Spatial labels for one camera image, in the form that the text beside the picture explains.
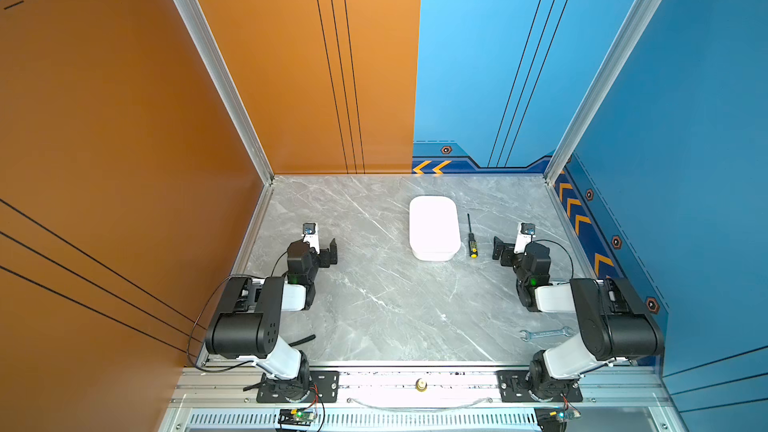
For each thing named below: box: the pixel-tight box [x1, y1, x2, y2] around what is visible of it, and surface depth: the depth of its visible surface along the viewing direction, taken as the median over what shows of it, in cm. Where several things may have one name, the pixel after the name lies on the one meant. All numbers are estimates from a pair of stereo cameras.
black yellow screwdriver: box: [467, 213, 479, 259], surface depth 99 cm
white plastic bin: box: [409, 196, 461, 262], surface depth 99 cm
